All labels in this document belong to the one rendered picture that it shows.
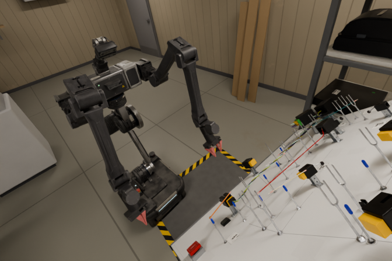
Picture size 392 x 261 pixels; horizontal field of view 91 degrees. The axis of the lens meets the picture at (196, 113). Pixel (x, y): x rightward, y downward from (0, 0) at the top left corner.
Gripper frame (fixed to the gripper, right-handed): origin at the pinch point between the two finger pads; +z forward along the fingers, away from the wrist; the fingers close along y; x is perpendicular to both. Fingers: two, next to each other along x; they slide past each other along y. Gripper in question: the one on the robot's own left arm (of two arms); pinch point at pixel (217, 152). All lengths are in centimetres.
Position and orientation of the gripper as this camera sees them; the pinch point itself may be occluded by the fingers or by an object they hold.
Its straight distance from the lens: 120.9
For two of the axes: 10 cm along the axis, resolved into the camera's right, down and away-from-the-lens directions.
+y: 7.0, -5.0, 5.1
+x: -5.5, 0.8, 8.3
